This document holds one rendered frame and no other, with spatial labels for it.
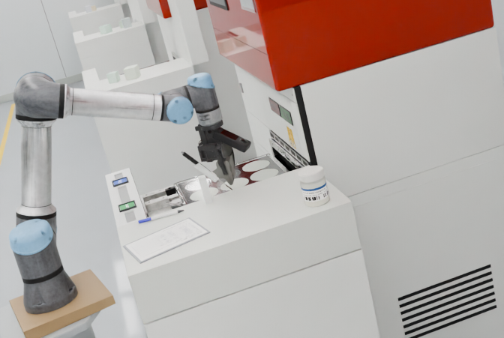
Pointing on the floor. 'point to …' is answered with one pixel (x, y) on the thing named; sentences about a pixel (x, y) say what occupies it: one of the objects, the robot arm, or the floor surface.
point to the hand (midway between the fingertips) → (232, 180)
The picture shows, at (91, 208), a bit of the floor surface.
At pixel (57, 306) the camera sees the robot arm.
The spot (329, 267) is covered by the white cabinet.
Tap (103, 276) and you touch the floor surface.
